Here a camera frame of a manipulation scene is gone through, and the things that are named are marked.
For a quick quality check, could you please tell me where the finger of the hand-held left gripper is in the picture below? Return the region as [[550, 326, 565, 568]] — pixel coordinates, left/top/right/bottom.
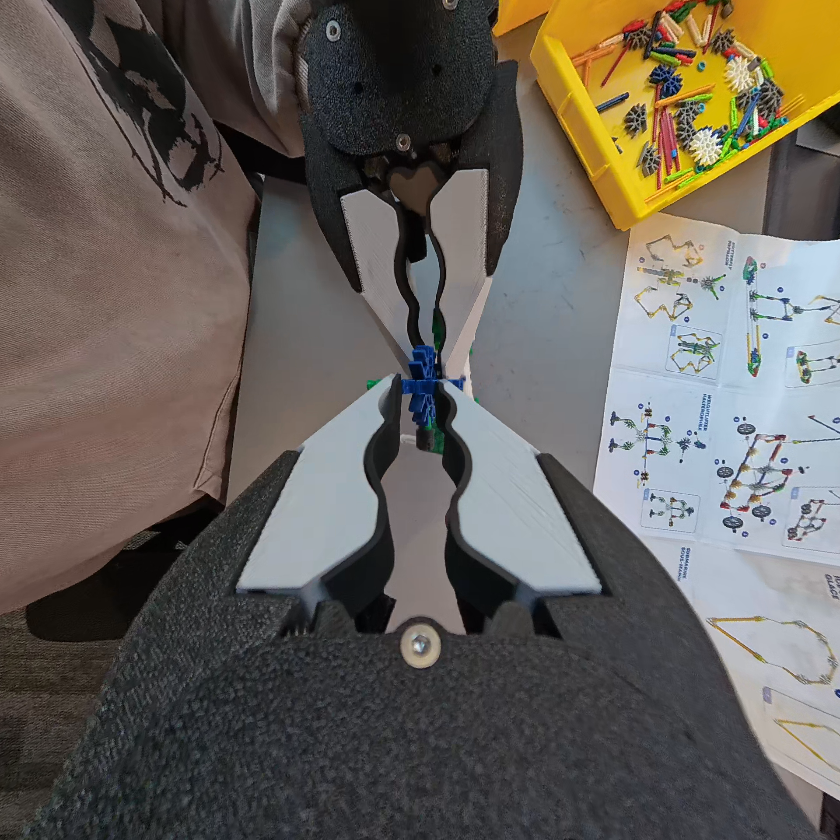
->
[[340, 187, 432, 361], [427, 168, 494, 383]]

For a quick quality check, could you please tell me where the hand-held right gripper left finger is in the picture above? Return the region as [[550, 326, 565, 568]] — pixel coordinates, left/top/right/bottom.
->
[[235, 373, 403, 613]]

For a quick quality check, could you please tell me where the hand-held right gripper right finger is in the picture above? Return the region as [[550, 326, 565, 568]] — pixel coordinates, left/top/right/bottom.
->
[[436, 377, 605, 616]]

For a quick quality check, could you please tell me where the construction toy figure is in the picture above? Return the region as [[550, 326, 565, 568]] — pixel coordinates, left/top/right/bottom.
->
[[366, 308, 475, 454]]

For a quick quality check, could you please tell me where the grey desk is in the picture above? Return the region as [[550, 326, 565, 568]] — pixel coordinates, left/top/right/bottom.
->
[[225, 13, 840, 840]]

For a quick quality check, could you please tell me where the folded instruction sheet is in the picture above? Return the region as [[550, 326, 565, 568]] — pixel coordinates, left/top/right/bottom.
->
[[592, 213, 840, 798]]

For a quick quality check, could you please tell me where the pile of colourful toy pieces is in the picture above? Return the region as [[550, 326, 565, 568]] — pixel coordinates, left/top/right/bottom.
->
[[571, 0, 805, 204]]

